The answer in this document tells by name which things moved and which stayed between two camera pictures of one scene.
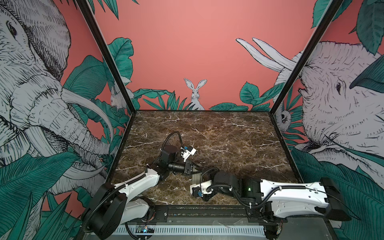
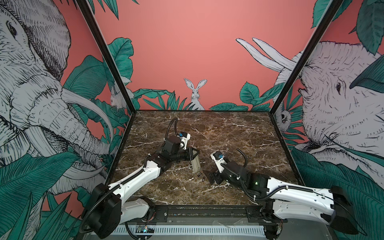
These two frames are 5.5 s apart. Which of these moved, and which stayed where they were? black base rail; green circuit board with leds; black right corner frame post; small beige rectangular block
Moved: small beige rectangular block
Stayed: black right corner frame post; green circuit board with leds; black base rail
